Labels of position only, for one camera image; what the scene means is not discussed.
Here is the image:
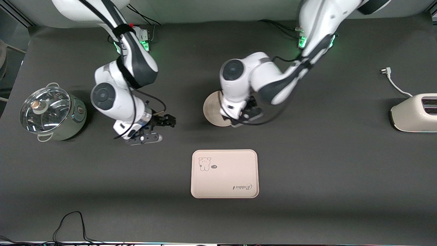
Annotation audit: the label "round beige plate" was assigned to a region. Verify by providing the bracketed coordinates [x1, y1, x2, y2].
[203, 91, 236, 127]

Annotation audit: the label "beige rectangular rabbit tray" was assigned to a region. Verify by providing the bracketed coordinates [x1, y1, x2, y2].
[191, 149, 259, 199]

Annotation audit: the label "glass pot lid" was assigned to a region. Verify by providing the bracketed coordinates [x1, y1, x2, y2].
[19, 86, 71, 134]

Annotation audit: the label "cream white toaster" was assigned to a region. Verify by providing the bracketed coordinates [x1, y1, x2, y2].
[390, 93, 437, 133]

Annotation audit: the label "beige round object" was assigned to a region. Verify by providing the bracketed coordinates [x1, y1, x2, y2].
[0, 39, 8, 80]

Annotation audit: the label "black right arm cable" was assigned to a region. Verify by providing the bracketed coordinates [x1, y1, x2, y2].
[80, 0, 167, 139]

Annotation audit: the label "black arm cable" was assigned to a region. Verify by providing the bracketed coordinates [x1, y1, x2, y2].
[80, 0, 167, 139]
[218, 55, 309, 127]

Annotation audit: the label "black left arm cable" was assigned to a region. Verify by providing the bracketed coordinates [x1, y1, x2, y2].
[218, 55, 309, 127]

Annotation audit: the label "black left arm base cables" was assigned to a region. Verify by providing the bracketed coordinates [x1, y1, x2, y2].
[258, 19, 302, 38]

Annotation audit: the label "black arm base cables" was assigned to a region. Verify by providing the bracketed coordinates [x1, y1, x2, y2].
[127, 5, 161, 45]
[258, 19, 302, 38]

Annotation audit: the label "black right arm base cables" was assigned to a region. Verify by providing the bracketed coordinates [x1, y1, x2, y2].
[127, 5, 161, 45]

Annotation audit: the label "thin black table cable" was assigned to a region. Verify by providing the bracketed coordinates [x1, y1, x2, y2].
[52, 211, 103, 245]

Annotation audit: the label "white toaster power cable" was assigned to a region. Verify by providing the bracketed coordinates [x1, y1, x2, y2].
[380, 67, 413, 98]

